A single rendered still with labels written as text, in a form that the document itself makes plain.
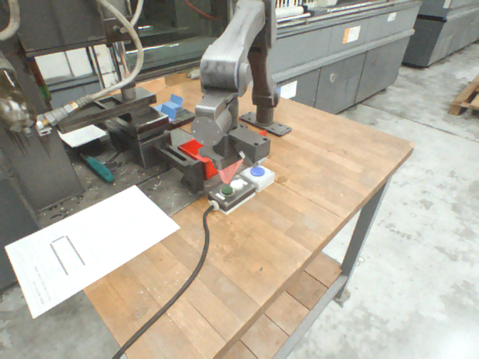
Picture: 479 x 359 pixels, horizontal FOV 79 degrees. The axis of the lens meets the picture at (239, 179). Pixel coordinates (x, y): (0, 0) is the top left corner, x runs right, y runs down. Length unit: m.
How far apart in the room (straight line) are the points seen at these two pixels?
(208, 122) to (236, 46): 0.16
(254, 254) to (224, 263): 0.06
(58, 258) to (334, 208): 0.62
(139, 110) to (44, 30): 0.27
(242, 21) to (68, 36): 0.35
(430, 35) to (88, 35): 4.84
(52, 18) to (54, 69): 0.75
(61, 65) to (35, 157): 0.75
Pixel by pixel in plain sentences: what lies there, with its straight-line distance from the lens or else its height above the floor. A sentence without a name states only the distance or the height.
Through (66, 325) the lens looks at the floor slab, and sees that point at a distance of 1.74.
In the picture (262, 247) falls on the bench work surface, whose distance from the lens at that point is 0.63.
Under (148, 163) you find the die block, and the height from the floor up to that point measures 0.92.
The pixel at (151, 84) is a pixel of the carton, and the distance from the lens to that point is 1.32.
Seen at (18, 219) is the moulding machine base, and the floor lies 0.43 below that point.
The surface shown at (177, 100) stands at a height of 0.93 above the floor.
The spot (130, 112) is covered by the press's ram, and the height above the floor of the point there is 1.05.
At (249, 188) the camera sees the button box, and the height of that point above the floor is 0.93.
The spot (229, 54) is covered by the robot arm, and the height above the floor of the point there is 1.25.
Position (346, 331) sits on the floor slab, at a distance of 1.60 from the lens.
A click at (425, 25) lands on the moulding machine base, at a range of 5.23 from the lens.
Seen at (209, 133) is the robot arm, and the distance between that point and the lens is 0.51.
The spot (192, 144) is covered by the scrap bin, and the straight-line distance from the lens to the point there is 0.87.
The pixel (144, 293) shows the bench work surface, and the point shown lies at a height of 0.90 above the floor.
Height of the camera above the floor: 1.39
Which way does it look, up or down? 38 degrees down
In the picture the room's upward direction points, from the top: straight up
